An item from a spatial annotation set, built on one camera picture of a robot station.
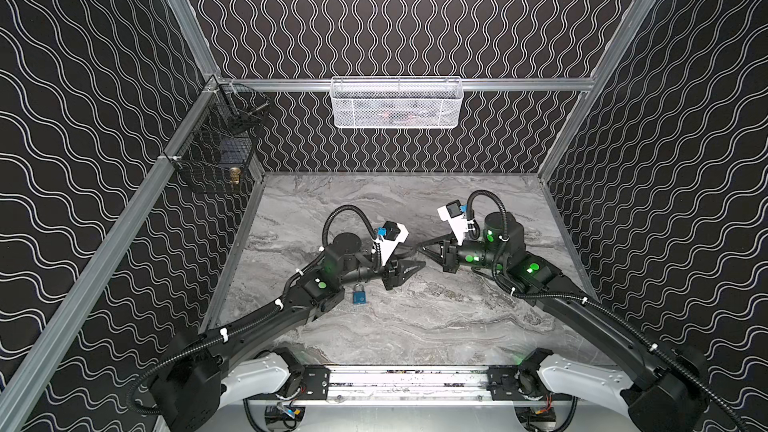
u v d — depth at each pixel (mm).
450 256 609
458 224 626
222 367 415
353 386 763
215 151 952
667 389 383
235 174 821
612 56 852
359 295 895
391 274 624
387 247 604
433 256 675
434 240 662
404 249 685
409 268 674
